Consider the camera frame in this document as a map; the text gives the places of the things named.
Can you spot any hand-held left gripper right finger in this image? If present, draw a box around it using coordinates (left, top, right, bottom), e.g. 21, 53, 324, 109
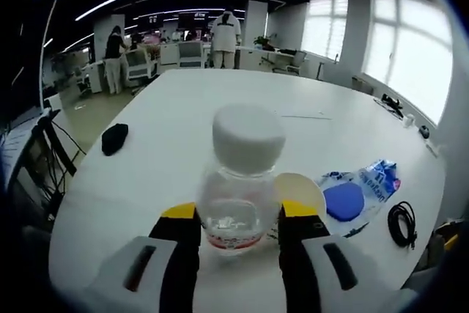
278, 198, 418, 313

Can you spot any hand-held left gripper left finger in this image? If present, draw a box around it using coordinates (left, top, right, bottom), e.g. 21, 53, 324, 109
82, 202, 202, 313

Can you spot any black cable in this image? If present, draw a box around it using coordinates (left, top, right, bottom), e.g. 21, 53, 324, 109
387, 201, 419, 251

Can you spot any white wet wipes pack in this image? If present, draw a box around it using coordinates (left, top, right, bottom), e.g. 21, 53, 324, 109
314, 169, 389, 237

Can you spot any blue plastic packet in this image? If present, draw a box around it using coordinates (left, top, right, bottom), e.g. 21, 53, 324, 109
361, 158, 403, 196

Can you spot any clear bottle with white cap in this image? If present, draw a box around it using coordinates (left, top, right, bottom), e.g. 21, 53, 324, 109
196, 103, 287, 259

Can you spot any black pouch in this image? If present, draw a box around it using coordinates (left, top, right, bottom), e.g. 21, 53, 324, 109
101, 122, 130, 156

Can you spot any small black device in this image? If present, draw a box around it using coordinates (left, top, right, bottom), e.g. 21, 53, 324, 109
380, 93, 405, 118

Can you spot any white table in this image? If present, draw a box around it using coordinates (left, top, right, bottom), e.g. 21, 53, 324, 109
49, 69, 446, 313

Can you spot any black stand with grey tray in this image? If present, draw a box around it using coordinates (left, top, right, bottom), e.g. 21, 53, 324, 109
0, 107, 78, 199

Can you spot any wide bright window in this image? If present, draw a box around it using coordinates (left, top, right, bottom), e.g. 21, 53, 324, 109
361, 0, 454, 127

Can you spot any white office chair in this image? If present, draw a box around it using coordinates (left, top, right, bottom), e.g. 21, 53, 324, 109
273, 51, 308, 74
126, 48, 159, 81
178, 41, 205, 69

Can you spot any narrow bright window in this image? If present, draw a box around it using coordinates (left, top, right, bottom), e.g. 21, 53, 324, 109
303, 0, 349, 61

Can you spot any green potted plant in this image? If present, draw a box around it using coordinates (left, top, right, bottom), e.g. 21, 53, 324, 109
254, 34, 274, 50

